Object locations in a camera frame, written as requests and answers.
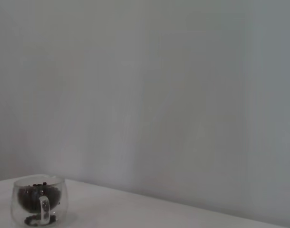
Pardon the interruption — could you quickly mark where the double-walled clear glass cup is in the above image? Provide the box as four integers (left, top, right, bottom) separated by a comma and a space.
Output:
10, 175, 68, 226

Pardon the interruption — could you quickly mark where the dark roasted coffee beans pile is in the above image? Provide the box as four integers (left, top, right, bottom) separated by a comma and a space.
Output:
16, 181, 62, 225

